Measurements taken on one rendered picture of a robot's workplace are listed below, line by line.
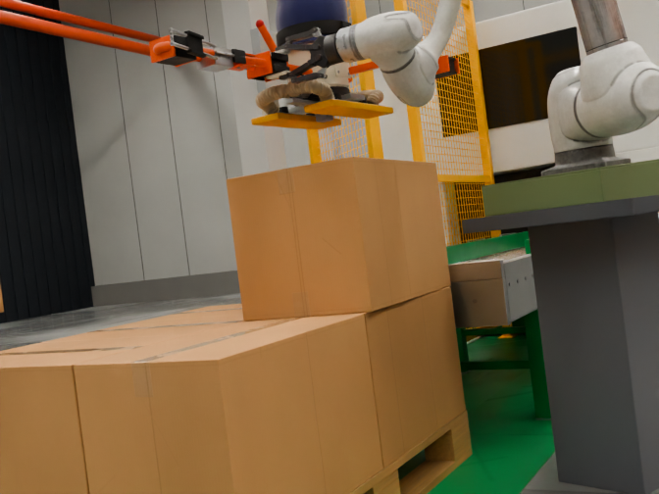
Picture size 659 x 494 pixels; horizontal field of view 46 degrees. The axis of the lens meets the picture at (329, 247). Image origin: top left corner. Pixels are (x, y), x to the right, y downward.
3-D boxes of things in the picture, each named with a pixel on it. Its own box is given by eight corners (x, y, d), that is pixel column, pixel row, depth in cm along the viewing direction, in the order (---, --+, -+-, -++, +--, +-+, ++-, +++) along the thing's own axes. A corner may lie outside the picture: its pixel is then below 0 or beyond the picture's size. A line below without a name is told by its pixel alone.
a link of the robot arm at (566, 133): (592, 149, 223) (582, 72, 222) (632, 140, 205) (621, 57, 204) (541, 156, 219) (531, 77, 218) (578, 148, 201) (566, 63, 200)
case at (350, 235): (341, 295, 271) (328, 180, 270) (451, 285, 251) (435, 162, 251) (243, 321, 218) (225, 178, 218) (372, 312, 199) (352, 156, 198)
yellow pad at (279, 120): (317, 129, 256) (315, 115, 255) (342, 124, 250) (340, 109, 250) (251, 124, 227) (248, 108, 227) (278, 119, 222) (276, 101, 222)
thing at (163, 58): (177, 67, 189) (174, 46, 189) (199, 60, 185) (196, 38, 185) (151, 63, 182) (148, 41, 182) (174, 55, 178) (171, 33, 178)
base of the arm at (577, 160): (639, 162, 216) (636, 141, 216) (602, 167, 200) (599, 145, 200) (579, 171, 229) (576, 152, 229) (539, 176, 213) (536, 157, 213)
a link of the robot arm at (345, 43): (356, 57, 195) (335, 62, 197) (372, 61, 202) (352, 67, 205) (351, 20, 194) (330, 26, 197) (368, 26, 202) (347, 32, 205)
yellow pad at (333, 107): (366, 119, 245) (364, 103, 245) (394, 113, 239) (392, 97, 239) (303, 113, 217) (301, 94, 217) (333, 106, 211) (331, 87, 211)
